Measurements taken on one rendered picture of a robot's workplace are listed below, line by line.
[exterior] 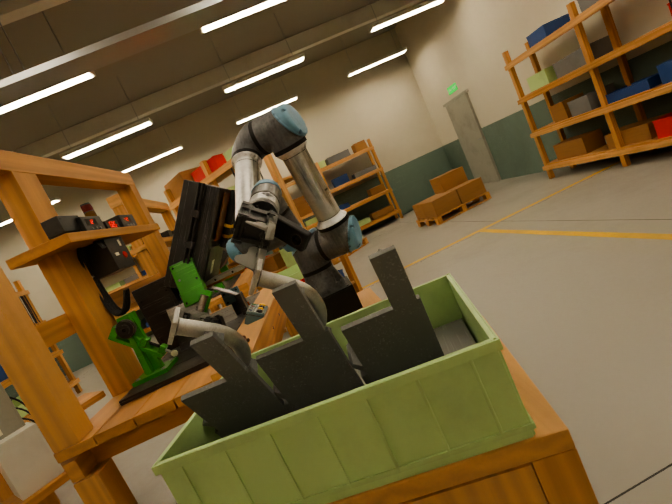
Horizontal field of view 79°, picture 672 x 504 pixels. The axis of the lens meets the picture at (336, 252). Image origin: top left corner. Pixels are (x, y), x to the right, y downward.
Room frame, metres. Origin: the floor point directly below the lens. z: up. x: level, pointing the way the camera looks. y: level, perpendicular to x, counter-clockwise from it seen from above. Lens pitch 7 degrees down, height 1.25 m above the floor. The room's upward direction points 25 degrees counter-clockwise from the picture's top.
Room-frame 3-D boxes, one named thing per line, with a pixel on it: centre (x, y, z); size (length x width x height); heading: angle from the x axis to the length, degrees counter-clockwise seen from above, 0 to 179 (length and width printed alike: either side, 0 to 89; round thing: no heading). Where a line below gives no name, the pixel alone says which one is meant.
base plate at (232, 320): (2.00, 0.75, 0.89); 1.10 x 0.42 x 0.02; 0
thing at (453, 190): (7.69, -2.37, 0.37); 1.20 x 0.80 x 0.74; 104
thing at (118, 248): (1.89, 0.95, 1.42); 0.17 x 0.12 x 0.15; 0
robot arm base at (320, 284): (1.48, 0.09, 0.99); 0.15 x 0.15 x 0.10
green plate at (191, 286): (1.93, 0.68, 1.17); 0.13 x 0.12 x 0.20; 0
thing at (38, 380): (2.00, 1.05, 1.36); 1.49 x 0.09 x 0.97; 0
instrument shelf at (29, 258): (2.00, 1.01, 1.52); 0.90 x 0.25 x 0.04; 0
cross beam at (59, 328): (2.00, 1.11, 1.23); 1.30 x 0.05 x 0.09; 0
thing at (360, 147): (10.53, -0.39, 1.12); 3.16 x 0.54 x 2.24; 96
